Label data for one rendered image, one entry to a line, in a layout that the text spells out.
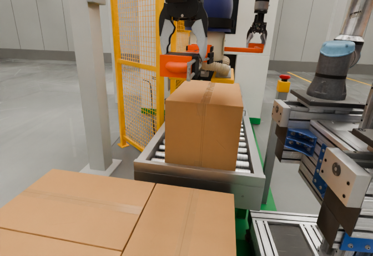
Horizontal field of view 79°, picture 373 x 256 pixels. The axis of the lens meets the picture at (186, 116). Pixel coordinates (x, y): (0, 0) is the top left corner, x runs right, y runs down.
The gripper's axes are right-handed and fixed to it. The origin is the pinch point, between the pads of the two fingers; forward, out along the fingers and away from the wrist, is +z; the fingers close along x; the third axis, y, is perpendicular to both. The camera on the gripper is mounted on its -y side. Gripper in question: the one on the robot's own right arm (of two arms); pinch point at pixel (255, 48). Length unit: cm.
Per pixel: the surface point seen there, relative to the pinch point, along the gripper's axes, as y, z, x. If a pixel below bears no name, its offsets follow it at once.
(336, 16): -239, -43, 132
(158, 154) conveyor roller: 20, 68, -53
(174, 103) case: 35, 28, -40
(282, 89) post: -12.9, 25.8, 23.2
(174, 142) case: 35, 51, -39
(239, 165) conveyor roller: 20, 68, -2
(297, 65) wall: -860, 79, 273
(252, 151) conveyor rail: 12, 62, 6
